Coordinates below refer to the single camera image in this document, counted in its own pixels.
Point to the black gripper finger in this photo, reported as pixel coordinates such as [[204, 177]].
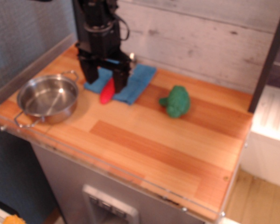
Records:
[[90, 70], [120, 76]]

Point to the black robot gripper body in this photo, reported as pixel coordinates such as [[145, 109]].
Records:
[[101, 48]]

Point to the red handled metal spoon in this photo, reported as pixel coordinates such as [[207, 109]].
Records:
[[108, 90]]

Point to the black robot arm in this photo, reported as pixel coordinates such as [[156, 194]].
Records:
[[100, 15]]

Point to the blue folded towel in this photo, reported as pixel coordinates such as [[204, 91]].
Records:
[[138, 81]]

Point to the stainless steel pot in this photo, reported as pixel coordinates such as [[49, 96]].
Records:
[[50, 98]]

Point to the green toy broccoli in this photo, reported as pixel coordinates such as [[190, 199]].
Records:
[[177, 103]]

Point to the grey toy fridge cabinet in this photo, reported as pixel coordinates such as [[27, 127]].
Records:
[[86, 195]]

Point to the white toy sink unit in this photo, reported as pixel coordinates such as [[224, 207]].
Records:
[[261, 156]]

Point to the clear acrylic edge guard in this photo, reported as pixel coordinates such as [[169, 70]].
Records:
[[189, 162]]

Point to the yellow object bottom left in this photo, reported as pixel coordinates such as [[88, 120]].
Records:
[[13, 219]]

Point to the dark left frame post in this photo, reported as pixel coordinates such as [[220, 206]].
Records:
[[79, 22]]

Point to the dark frame post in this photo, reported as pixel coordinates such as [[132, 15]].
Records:
[[272, 53], [79, 22]]

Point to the dark right frame post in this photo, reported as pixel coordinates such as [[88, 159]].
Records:
[[272, 53]]

